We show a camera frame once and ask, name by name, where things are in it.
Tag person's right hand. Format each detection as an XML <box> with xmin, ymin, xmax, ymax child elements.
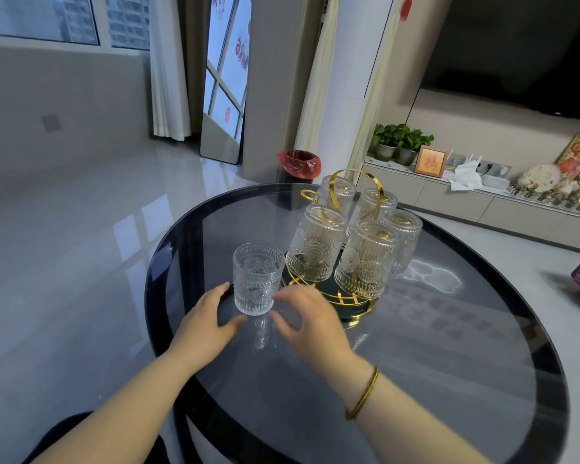
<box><xmin>269</xmin><ymin>284</ymin><xmax>356</xmax><ymax>382</ymax></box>

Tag person's left hand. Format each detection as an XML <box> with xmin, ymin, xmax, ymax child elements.
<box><xmin>166</xmin><ymin>282</ymin><xmax>247</xmax><ymax>382</ymax></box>

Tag gold metal cup rack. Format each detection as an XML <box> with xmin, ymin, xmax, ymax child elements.
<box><xmin>280</xmin><ymin>168</ymin><xmax>387</xmax><ymax>329</ymax></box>

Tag clear embossed drinking glass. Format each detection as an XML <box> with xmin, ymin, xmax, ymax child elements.
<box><xmin>380</xmin><ymin>209</ymin><xmax>424</xmax><ymax>278</ymax></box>
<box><xmin>316</xmin><ymin>175</ymin><xmax>358</xmax><ymax>223</ymax></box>
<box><xmin>232</xmin><ymin>243</ymin><xmax>286</xmax><ymax>317</ymax></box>
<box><xmin>346</xmin><ymin>188</ymin><xmax>399</xmax><ymax>237</ymax></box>
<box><xmin>334</xmin><ymin>219</ymin><xmax>400</xmax><ymax>300</ymax></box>
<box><xmin>285</xmin><ymin>203</ymin><xmax>349</xmax><ymax>282</ymax></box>

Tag person's right forearm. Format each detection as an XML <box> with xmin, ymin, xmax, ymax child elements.
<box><xmin>328</xmin><ymin>352</ymin><xmax>494</xmax><ymax>464</ymax></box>

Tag person's left forearm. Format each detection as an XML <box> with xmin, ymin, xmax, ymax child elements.
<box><xmin>31</xmin><ymin>350</ymin><xmax>194</xmax><ymax>464</ymax></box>

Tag round dark glass table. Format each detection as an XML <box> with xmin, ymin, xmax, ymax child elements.
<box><xmin>144</xmin><ymin>182</ymin><xmax>571</xmax><ymax>464</ymax></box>

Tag black bin with red bag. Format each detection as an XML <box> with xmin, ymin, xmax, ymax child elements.
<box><xmin>276</xmin><ymin>149</ymin><xmax>322</xmax><ymax>184</ymax></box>

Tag beige low media cabinet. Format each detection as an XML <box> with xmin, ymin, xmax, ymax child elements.
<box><xmin>360</xmin><ymin>157</ymin><xmax>580</xmax><ymax>255</ymax></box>

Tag small orange framed picture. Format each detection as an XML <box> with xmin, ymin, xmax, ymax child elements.
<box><xmin>414</xmin><ymin>145</ymin><xmax>448</xmax><ymax>179</ymax></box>

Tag crumpled white tissue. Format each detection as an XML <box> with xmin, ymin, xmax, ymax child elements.
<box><xmin>447</xmin><ymin>159</ymin><xmax>487</xmax><ymax>191</ymax></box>

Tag white router with antennas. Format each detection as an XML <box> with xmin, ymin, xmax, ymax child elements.
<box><xmin>456</xmin><ymin>151</ymin><xmax>484</xmax><ymax>177</ymax></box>

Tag cream tied curtain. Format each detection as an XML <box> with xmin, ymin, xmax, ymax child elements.
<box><xmin>295</xmin><ymin>0</ymin><xmax>342</xmax><ymax>155</ymax></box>
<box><xmin>347</xmin><ymin>0</ymin><xmax>412</xmax><ymax>172</ymax></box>

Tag standing floor mirror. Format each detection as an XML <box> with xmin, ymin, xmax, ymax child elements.
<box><xmin>199</xmin><ymin>0</ymin><xmax>253</xmax><ymax>165</ymax></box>

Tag row of small potted plants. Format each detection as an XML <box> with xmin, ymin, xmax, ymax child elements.
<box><xmin>507</xmin><ymin>186</ymin><xmax>580</xmax><ymax>212</ymax></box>

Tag white window curtain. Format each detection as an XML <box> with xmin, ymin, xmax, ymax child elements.
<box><xmin>147</xmin><ymin>0</ymin><xmax>193</xmax><ymax>142</ymax></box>

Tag white standing air conditioner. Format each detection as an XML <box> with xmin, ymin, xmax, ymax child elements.
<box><xmin>314</xmin><ymin>0</ymin><xmax>397</xmax><ymax>184</ymax></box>

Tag round white decorated plaque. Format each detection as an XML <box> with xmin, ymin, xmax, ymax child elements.
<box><xmin>517</xmin><ymin>162</ymin><xmax>561</xmax><ymax>193</ymax></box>

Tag brown window curtain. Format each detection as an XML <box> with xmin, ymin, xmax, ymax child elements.
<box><xmin>179</xmin><ymin>0</ymin><xmax>213</xmax><ymax>136</ymax></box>

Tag large window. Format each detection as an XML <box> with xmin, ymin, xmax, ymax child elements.
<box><xmin>0</xmin><ymin>0</ymin><xmax>151</xmax><ymax>50</ymax></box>

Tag braided yellow-black bracelet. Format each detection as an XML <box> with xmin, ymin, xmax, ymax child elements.
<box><xmin>343</xmin><ymin>367</ymin><xmax>380</xmax><ymax>422</ymax></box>

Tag grey wall outlet strip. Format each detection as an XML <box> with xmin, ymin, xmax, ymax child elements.
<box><xmin>444</xmin><ymin>153</ymin><xmax>512</xmax><ymax>177</ymax></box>

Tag black wall television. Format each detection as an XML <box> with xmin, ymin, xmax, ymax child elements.
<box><xmin>420</xmin><ymin>0</ymin><xmax>580</xmax><ymax>124</ymax></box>

